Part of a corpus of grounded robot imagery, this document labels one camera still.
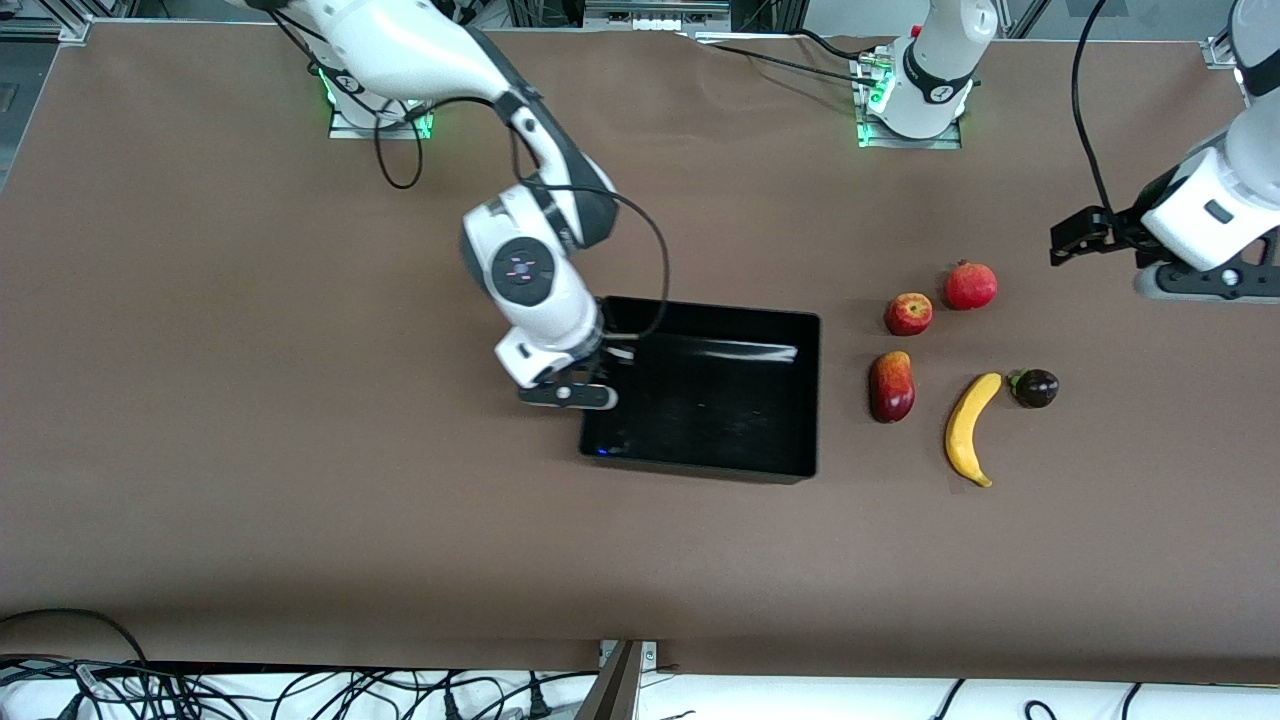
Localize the dark purple eggplant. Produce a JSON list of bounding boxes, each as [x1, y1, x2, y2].
[[1006, 368, 1060, 409]]

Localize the yellow banana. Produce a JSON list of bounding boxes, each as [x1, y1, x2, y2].
[[944, 372, 1004, 489]]

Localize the red apple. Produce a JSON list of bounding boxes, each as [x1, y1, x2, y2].
[[884, 292, 934, 337]]

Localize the red pomegranate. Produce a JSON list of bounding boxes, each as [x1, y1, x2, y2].
[[944, 260, 999, 312]]

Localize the red yellow mango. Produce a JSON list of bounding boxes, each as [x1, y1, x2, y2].
[[868, 350, 916, 424]]

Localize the silver aluminium frame rail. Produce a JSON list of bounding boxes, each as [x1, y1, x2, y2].
[[0, 15, 93, 43]]

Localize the brown table cover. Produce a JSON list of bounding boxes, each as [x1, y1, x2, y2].
[[0, 20, 1280, 686]]

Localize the black plastic box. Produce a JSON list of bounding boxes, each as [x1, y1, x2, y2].
[[578, 295, 822, 486]]

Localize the aluminium profile bar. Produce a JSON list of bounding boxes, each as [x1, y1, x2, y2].
[[575, 640, 644, 720]]

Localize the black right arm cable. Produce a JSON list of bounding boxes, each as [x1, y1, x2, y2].
[[375, 95, 671, 341]]

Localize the black cable on table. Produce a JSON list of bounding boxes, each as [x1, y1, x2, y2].
[[700, 28, 886, 89]]

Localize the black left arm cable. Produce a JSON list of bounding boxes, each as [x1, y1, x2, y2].
[[1072, 0, 1116, 216]]

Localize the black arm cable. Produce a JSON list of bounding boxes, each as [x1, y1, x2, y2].
[[375, 95, 671, 341], [1072, 0, 1116, 216]]

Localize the small metal bracket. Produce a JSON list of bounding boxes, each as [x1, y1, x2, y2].
[[598, 638, 659, 669]]

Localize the tangled black cables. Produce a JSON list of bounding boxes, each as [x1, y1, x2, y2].
[[0, 655, 601, 720]]

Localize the black looped cable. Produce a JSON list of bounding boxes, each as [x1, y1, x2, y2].
[[0, 608, 151, 669]]

